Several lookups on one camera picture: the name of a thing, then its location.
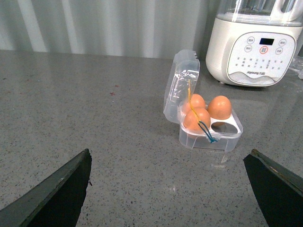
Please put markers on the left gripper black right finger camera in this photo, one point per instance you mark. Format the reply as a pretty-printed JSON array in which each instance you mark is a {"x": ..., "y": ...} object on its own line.
[{"x": 278, "y": 191}]

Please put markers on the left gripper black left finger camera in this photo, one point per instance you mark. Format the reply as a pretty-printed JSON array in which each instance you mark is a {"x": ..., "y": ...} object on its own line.
[{"x": 56, "y": 201}]

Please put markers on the brown egg back right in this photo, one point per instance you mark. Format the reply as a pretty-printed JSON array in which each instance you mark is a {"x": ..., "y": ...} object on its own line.
[{"x": 220, "y": 108}]

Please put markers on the brown egg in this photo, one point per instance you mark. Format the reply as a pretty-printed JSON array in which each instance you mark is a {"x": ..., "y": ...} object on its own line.
[
  {"x": 191, "y": 119},
  {"x": 195, "y": 101},
  {"x": 220, "y": 108}
]

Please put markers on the brown egg front left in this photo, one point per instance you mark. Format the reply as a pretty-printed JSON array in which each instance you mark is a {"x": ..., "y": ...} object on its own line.
[{"x": 191, "y": 119}]

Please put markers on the brown egg back left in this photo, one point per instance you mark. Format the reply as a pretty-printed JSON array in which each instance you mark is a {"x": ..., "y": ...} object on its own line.
[{"x": 195, "y": 101}]

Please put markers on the clear plastic egg box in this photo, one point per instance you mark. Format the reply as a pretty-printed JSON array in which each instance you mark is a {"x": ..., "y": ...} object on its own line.
[{"x": 185, "y": 67}]

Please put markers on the blue rubber band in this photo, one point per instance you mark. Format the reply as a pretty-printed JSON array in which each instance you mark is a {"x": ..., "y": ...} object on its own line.
[{"x": 205, "y": 129}]

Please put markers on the yellow rubber band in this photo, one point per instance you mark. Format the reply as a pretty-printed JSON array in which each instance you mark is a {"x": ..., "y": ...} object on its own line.
[{"x": 189, "y": 97}]

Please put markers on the clear plastic bag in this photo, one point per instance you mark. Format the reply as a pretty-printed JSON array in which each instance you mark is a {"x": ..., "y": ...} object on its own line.
[{"x": 296, "y": 66}]

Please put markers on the white Joyoung blender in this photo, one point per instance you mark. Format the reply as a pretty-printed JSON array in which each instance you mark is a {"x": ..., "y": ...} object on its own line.
[{"x": 254, "y": 41}]

